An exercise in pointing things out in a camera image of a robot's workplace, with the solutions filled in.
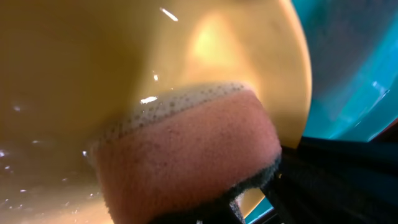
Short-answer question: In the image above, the teal plastic tray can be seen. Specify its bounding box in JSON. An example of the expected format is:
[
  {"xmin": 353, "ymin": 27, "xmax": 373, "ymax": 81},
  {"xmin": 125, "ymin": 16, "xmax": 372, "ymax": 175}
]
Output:
[{"xmin": 248, "ymin": 0, "xmax": 397, "ymax": 223}]

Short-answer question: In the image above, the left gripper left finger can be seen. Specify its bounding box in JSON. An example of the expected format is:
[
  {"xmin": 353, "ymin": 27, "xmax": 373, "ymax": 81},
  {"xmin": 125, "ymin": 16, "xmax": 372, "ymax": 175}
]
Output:
[{"xmin": 149, "ymin": 200, "xmax": 245, "ymax": 224}]

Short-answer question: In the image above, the orange green sponge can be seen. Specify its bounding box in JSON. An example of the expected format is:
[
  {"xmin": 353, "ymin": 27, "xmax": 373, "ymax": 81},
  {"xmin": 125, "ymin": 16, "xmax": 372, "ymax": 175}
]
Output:
[{"xmin": 90, "ymin": 82, "xmax": 282, "ymax": 223}]

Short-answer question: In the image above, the yellow-green plate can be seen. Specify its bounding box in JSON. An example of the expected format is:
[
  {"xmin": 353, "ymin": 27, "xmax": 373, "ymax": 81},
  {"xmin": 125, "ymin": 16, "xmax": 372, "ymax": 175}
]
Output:
[{"xmin": 0, "ymin": 0, "xmax": 313, "ymax": 224}]

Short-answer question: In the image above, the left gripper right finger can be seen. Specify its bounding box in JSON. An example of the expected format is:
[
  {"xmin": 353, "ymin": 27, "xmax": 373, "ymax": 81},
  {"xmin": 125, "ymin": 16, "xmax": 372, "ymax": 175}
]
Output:
[{"xmin": 262, "ymin": 138, "xmax": 397, "ymax": 224}]

